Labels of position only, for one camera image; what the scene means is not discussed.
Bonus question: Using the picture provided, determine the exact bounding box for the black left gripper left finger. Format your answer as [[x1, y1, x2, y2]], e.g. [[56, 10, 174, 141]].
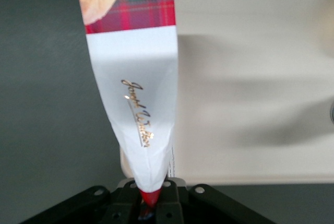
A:
[[100, 179, 143, 224]]

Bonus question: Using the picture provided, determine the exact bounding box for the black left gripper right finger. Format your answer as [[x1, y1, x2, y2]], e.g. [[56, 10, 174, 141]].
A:
[[153, 179, 190, 224]]

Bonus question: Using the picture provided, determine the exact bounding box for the red tartan cookie box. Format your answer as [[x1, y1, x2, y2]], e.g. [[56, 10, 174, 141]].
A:
[[75, 0, 179, 209]]

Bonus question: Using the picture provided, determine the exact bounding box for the beige plastic tray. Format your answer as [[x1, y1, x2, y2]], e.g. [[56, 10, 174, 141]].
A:
[[117, 0, 334, 186]]

